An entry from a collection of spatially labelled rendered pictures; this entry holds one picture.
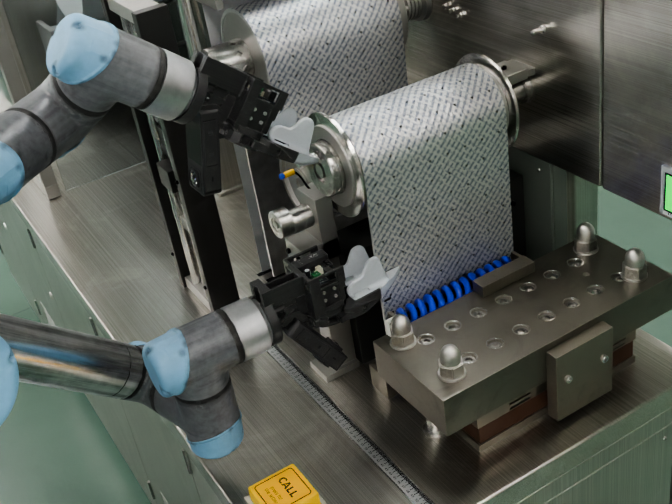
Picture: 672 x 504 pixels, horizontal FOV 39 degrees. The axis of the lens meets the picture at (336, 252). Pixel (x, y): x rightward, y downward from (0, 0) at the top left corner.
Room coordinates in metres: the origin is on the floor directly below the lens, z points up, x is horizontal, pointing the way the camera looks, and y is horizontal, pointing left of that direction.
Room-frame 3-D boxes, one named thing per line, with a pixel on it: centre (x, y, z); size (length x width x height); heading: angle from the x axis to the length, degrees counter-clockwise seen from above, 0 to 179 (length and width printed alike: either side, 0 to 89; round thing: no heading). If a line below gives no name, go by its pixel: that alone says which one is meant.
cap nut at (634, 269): (1.06, -0.41, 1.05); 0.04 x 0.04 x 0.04
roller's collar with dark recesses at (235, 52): (1.34, 0.11, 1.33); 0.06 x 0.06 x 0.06; 26
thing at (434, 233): (1.12, -0.16, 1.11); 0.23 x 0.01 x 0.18; 116
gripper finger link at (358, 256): (1.08, -0.03, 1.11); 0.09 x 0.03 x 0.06; 117
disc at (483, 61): (1.24, -0.25, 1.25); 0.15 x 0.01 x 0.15; 26
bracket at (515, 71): (1.26, -0.29, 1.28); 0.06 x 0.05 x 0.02; 116
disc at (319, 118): (1.12, -0.02, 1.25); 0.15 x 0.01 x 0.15; 26
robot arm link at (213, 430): (0.96, 0.21, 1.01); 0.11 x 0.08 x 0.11; 41
